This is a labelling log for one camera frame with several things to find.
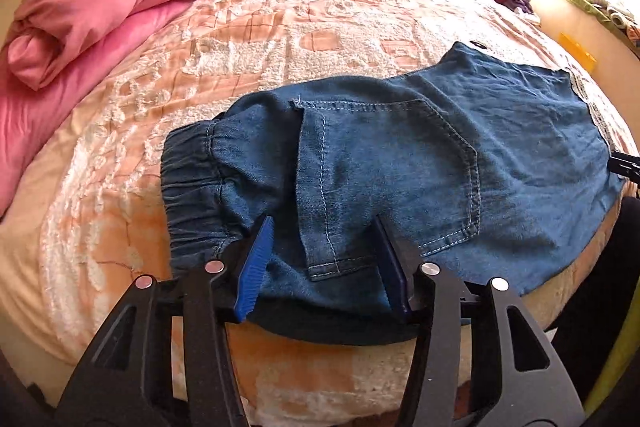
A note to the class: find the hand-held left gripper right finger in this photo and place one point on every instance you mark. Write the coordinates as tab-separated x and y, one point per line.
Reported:
392	267

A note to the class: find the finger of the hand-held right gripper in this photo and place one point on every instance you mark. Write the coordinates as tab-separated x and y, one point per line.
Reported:
627	164

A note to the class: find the person's black trousers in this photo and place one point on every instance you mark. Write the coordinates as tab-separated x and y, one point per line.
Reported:
610	267

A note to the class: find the yellow plastic object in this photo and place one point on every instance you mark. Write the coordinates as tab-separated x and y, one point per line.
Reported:
577	49

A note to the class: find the peach patterned bedspread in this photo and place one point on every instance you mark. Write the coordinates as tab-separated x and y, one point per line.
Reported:
300	37

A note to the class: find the person's green fleece robe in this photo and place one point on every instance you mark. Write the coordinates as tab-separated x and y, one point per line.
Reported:
622	357

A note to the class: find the blue denim pants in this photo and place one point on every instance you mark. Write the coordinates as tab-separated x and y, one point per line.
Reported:
380	147

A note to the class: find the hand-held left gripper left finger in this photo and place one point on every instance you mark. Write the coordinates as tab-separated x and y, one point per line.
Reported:
255	267

